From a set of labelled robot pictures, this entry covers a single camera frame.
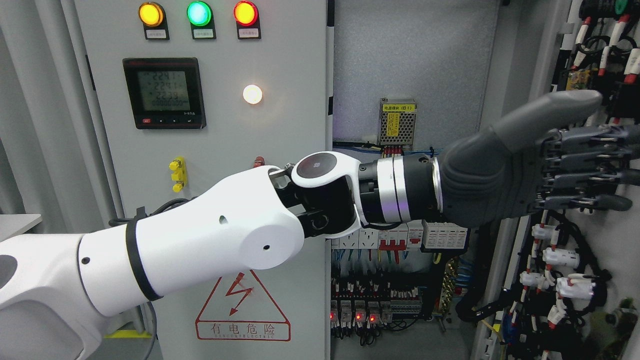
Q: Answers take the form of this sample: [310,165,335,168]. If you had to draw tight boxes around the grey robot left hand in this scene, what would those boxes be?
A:
[436,89,639,228]

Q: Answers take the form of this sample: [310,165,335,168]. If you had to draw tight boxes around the grey cabinet door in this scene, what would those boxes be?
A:
[74,0,330,360]
[470,0,640,360]

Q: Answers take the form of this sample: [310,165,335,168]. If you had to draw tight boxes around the red indicator lamp left door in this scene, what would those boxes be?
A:
[233,0,262,40]

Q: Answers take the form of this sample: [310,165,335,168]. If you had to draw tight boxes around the green indicator lamp left door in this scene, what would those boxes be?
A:
[186,0,217,40]

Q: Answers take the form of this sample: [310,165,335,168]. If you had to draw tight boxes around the yellow indicator lamp left door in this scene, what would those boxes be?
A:
[137,1,170,41]

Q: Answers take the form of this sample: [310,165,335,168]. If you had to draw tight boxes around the black surge protector module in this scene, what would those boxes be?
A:
[422,220,468,253]

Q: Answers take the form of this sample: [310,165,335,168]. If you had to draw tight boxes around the white circuit breaker row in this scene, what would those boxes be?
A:
[329,220,425,252]

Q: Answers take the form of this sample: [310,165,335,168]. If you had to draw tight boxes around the metal mesh power supply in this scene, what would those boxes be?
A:
[377,97,418,150]

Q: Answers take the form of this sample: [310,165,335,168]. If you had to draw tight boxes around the lower relay terminal row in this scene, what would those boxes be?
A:
[329,272,433,337]

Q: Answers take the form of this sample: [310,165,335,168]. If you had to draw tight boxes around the white indicator lamp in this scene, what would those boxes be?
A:
[242,84,264,105]

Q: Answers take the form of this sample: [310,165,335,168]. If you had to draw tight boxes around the red electric hazard warning sticker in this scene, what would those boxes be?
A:
[195,269,291,342]

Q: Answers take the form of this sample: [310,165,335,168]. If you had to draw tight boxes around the black digital power meter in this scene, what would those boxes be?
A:
[122,57,207,130]

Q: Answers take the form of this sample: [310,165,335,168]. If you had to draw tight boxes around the grey curtain left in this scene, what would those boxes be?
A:
[1,0,122,233]

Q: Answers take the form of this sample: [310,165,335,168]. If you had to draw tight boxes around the white table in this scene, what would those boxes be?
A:
[0,214,42,242]

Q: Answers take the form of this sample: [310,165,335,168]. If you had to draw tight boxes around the black cable loom right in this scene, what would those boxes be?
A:
[455,225,501,323]

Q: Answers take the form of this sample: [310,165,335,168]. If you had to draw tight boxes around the red terminal post block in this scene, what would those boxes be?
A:
[253,156,266,168]

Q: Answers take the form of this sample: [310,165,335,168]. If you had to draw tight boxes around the yellow terminal post block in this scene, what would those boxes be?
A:
[168,156,188,193]

